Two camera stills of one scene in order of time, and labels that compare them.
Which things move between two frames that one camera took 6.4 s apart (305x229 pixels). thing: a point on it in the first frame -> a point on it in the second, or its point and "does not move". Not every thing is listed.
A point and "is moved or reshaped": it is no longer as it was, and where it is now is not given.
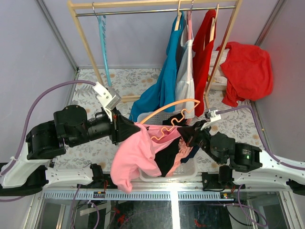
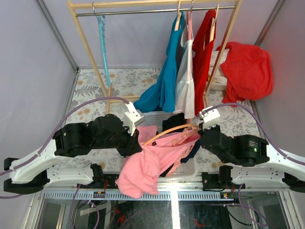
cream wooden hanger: x=179 y=15 does not move
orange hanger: x=198 y=101 is moved or reshaped
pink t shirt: x=135 y=156 is moved or reshaped
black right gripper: x=190 y=133 -> x=216 y=127
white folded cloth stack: x=221 y=81 does not move
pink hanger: x=189 y=22 does not move
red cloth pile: x=249 y=71 does not move
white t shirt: x=184 y=102 does not move
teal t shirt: x=163 y=94 does not move
